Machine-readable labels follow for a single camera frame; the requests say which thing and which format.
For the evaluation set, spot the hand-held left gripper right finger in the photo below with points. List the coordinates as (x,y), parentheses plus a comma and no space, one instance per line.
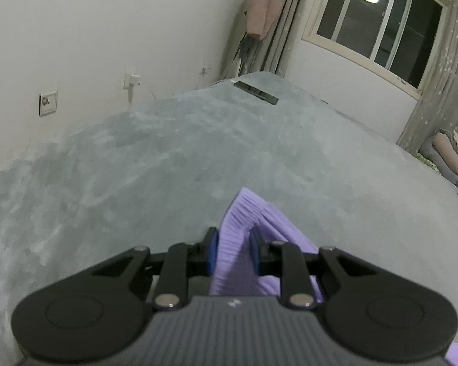
(254,252)

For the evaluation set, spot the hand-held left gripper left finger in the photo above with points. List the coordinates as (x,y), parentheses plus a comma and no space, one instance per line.
(213,251)

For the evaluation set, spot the purple pants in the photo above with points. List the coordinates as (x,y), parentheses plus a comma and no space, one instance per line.
(234,236)

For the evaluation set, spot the grey bed blanket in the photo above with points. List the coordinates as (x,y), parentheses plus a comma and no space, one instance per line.
(175,160)

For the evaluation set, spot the black smartphone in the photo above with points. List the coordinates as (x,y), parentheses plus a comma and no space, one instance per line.
(256,92)

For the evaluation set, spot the dark hanging garment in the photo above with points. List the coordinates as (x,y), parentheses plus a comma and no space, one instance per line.
(244,53)

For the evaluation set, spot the grey folded blanket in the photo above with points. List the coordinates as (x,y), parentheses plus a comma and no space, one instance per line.
(429,152)

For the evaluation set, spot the pink hanging garment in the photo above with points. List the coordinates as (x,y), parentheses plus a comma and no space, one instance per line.
(261,7)

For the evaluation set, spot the window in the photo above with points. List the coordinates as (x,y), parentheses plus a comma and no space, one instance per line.
(378,19)

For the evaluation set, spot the wall socket with white charger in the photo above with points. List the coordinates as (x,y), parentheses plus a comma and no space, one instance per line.
(131,80)

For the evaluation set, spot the wall socket with round plug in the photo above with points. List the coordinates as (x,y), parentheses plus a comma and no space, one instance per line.
(47,103)

